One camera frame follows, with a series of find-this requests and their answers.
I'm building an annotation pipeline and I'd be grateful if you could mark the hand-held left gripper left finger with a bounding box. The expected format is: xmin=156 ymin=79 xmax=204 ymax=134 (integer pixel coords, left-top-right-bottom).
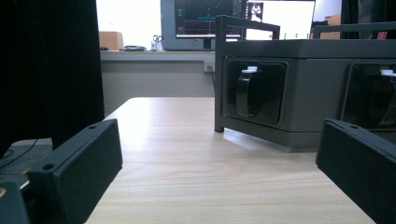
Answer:
xmin=27 ymin=119 xmax=123 ymax=224

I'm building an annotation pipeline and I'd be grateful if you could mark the monitor with white screen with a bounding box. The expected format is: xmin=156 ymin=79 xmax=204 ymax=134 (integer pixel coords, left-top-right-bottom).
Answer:
xmin=244 ymin=0 xmax=316 ymax=41

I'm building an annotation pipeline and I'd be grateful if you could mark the grey angular tray stand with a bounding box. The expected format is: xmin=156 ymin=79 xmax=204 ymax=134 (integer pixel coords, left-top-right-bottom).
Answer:
xmin=214 ymin=14 xmax=396 ymax=149

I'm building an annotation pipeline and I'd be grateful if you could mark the black curtain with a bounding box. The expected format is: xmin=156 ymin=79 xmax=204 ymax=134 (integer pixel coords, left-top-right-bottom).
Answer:
xmin=0 ymin=0 xmax=106 ymax=158
xmin=340 ymin=0 xmax=396 ymax=40

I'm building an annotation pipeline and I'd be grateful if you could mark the cup holding scissors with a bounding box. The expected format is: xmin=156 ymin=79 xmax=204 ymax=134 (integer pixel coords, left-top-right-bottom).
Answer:
xmin=151 ymin=35 xmax=164 ymax=51

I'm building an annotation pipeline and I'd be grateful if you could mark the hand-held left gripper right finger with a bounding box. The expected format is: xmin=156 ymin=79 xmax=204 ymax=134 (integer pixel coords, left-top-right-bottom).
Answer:
xmin=316 ymin=118 xmax=396 ymax=224

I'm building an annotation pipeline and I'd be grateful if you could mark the grey framed computer monitor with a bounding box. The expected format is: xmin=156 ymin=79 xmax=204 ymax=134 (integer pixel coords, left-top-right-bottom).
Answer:
xmin=160 ymin=0 xmax=248 ymax=51

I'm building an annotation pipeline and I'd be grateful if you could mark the cardboard box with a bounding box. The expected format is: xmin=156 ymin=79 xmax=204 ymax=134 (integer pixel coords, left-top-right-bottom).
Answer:
xmin=325 ymin=14 xmax=342 ymax=40
xmin=98 ymin=31 xmax=124 ymax=51

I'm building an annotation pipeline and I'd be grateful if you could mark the thin black floor cable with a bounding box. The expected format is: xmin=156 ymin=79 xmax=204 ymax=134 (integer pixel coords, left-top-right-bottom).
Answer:
xmin=0 ymin=138 xmax=39 ymax=170

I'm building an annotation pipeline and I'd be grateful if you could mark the black tap with white top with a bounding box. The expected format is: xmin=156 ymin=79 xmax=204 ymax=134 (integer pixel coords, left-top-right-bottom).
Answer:
xmin=235 ymin=65 xmax=265 ymax=119

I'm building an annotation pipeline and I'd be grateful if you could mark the black power cable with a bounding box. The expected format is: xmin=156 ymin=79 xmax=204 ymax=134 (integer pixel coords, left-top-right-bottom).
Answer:
xmin=208 ymin=65 xmax=217 ymax=91

